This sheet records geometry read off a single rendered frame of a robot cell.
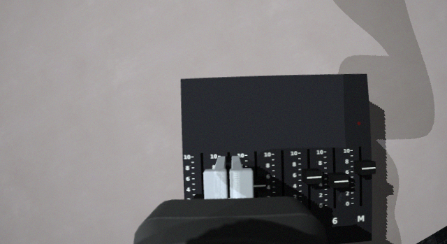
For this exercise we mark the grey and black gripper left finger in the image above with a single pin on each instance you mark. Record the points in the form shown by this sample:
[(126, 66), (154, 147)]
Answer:
[(216, 181)]

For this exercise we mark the black lighting desk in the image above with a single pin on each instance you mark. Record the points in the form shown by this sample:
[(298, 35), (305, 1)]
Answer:
[(294, 131)]

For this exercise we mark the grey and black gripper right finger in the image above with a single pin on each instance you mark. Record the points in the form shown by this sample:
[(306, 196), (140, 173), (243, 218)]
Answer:
[(241, 180)]

